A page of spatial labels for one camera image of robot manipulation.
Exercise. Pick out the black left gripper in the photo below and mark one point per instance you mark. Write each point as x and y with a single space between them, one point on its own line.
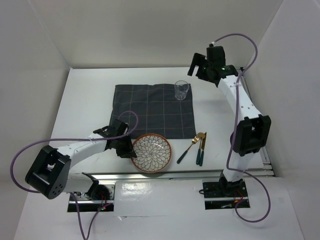
127 152

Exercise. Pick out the gold knife green handle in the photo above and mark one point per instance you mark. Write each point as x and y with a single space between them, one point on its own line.
201 156

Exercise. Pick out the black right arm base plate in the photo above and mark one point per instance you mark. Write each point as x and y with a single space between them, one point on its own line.
215 198

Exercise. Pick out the floral patterned plate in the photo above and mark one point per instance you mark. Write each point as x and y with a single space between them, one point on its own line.
153 153

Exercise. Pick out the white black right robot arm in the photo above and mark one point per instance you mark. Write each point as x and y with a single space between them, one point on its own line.
230 177

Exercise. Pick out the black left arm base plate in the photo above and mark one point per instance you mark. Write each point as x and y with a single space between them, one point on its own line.
101 198

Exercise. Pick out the gold fork green handle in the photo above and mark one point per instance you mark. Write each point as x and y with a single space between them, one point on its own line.
201 136

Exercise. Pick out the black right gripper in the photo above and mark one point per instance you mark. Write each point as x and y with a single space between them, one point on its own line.
199 60

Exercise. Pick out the clear drinking glass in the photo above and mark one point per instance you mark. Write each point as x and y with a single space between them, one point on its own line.
181 89

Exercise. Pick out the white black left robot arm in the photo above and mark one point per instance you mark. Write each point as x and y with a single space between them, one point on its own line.
50 172

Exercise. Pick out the dark grey checked cloth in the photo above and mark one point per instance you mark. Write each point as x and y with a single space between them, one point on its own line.
158 110

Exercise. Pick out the gold spoon green handle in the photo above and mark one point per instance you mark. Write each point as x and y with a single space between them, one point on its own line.
193 142

